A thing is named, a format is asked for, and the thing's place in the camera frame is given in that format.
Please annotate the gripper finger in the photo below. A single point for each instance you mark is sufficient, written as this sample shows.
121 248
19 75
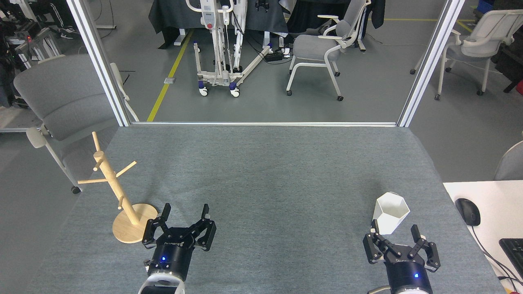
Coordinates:
152 232
374 247
429 253
206 234

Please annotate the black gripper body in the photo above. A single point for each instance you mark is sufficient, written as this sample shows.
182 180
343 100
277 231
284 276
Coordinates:
171 257
406 273

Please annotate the white hexagonal cup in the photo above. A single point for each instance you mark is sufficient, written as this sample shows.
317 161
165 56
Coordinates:
390 214

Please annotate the wooden cup rack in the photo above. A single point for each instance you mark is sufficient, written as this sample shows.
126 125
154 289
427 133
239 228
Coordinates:
132 226

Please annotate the dark equipment rack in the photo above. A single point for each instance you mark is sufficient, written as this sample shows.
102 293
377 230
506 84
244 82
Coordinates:
20 36

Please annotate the black computer mouse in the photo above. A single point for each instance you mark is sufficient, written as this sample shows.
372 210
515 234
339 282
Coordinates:
468 211

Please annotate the white desk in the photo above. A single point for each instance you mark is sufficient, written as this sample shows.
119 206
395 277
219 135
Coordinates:
498 204

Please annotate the black keyboard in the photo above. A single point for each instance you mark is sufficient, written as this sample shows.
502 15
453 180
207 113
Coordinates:
515 253

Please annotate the grey chair backrest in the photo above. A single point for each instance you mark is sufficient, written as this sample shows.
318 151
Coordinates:
512 165

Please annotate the large grey office chair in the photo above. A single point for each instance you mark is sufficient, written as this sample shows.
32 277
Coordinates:
65 98

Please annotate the white wheeled stand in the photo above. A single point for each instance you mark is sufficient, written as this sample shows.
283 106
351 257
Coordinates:
224 75

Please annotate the black power strip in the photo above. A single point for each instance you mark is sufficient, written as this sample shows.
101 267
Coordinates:
274 56

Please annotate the grey chair white mesh back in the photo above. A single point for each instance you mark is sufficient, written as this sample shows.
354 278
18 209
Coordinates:
470 51

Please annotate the black table cloth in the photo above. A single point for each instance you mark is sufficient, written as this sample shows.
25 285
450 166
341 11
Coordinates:
171 16

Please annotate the silver frame rail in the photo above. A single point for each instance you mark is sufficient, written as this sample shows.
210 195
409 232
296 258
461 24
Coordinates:
261 123

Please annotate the silver frame post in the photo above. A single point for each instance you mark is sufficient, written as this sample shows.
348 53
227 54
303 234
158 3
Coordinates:
431 65
100 65

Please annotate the grey chair white frame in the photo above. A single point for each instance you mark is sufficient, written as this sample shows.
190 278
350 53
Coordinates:
314 47

